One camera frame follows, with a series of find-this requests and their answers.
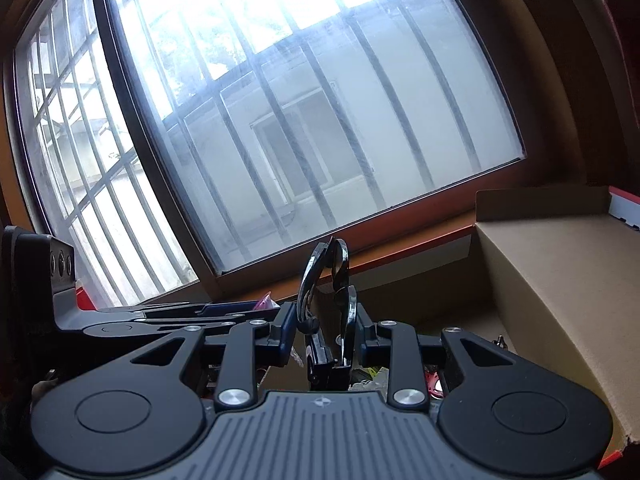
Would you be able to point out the small pink wrapper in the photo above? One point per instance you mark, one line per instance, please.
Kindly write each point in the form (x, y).
(265, 303)

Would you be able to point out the small metal clip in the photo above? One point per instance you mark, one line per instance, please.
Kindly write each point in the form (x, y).
(500, 344)

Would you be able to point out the cardboard shoe box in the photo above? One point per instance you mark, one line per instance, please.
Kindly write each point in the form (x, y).
(550, 280)

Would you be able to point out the window with metal bars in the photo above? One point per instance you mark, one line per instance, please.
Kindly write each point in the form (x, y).
(280, 110)

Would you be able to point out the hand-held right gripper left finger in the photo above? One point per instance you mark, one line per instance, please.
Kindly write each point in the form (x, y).
(285, 332)

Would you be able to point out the black sunglasses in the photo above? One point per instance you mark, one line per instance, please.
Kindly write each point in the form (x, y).
(345, 310)

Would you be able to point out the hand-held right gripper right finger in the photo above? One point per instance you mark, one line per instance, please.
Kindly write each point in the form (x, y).
(363, 342)

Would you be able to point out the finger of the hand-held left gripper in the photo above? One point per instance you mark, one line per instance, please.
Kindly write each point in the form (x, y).
(235, 308)
(125, 330)

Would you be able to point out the small red object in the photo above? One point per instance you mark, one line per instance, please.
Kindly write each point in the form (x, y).
(434, 384)

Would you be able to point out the wooden window sill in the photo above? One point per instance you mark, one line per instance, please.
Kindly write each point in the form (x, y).
(400, 255)

